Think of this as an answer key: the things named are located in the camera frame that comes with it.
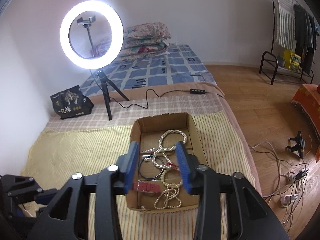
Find dark blue bangle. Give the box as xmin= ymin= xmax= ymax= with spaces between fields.
xmin=138 ymin=158 xmax=164 ymax=180

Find small pearl strand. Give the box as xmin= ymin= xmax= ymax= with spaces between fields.
xmin=153 ymin=182 xmax=182 ymax=210

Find pearl earrings pair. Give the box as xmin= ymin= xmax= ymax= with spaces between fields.
xmin=140 ymin=148 xmax=156 ymax=159

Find cream bead bracelet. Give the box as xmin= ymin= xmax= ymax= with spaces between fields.
xmin=159 ymin=168 xmax=183 ymax=188

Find twisted pearl necklace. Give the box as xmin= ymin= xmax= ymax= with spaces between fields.
xmin=151 ymin=129 xmax=188 ymax=170

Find white power strip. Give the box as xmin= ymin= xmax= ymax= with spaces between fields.
xmin=280 ymin=172 xmax=307 ymax=207

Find yellow striped cloth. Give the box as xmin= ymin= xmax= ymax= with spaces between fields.
xmin=22 ymin=111 xmax=258 ymax=239

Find black floor clamp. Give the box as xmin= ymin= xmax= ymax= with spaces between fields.
xmin=286 ymin=131 xmax=305 ymax=159

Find brown cardboard box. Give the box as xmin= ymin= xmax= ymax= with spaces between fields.
xmin=126 ymin=113 xmax=208 ymax=213

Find black snack bag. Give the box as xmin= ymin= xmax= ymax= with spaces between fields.
xmin=50 ymin=85 xmax=94 ymax=120

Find beige plaid blanket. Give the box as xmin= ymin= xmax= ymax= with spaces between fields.
xmin=44 ymin=81 xmax=263 ymax=198

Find black tripod stand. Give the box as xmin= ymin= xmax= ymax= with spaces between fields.
xmin=89 ymin=70 xmax=129 ymax=121

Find orange patterned cloth box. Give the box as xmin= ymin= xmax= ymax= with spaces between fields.
xmin=291 ymin=83 xmax=320 ymax=163

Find black clothes rack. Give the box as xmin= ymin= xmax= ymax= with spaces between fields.
xmin=259 ymin=0 xmax=319 ymax=85

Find yellow box on rack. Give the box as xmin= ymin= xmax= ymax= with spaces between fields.
xmin=283 ymin=49 xmax=302 ymax=72

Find blue checked mattress sheet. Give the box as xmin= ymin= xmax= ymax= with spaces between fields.
xmin=80 ymin=43 xmax=217 ymax=95

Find phone holder clamp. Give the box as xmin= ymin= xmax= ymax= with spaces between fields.
xmin=76 ymin=16 xmax=96 ymax=26

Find folded floral quilt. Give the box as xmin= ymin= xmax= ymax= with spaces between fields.
xmin=115 ymin=22 xmax=171 ymax=62

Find dark hanging clothes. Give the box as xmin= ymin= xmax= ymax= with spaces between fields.
xmin=294 ymin=4 xmax=317 ymax=74

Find striped hanging towel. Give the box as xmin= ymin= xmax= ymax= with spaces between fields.
xmin=274 ymin=0 xmax=296 ymax=51

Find black power cable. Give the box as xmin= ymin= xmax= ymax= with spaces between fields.
xmin=109 ymin=88 xmax=212 ymax=110

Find white ring light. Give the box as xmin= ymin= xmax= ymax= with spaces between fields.
xmin=60 ymin=0 xmax=124 ymax=69

